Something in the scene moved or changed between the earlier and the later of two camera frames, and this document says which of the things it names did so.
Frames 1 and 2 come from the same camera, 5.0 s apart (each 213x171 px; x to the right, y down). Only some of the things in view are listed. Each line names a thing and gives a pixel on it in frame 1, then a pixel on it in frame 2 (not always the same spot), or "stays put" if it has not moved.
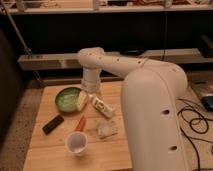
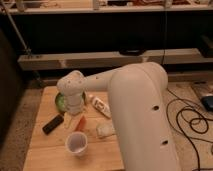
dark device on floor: (207, 102) stays put
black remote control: (52, 124) stays put
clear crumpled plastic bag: (106, 128) stays put
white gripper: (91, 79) -> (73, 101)
